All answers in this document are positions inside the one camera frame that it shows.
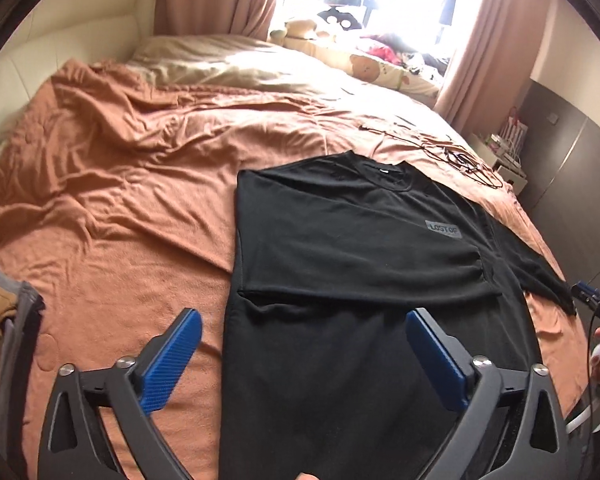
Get white strap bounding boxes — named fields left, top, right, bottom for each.
left=566, top=404, right=600, bottom=435

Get beige plush toy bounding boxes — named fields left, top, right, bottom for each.
left=270, top=19, right=317, bottom=43

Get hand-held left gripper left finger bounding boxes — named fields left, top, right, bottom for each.
left=37, top=307, right=203, bottom=480

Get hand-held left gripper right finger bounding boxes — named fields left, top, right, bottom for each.
left=405, top=307, right=576, bottom=480

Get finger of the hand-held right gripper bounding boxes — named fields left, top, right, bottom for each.
left=571, top=283, right=600, bottom=308

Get white nightstand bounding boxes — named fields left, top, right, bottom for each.
left=472, top=132, right=529, bottom=194

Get red cloth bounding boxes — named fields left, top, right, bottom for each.
left=365, top=42, right=402, bottom=62

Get brown blanket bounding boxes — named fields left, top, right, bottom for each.
left=0, top=57, right=588, bottom=480

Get black tangled cables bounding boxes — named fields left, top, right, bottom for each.
left=357, top=120, right=513, bottom=191

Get black t-shirt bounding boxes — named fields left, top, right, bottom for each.
left=220, top=150, right=578, bottom=480

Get beige pillow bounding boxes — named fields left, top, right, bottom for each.
left=127, top=34, right=361, bottom=93

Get grey wardrobe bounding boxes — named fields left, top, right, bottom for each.
left=517, top=77, right=600, bottom=291

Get red and white bag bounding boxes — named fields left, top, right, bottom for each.
left=500, top=107, right=529, bottom=147

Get cream padded headboard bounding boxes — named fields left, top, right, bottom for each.
left=0, top=0, right=161, bottom=161

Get bear print pillow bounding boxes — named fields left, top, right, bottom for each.
left=300, top=40, right=441, bottom=106

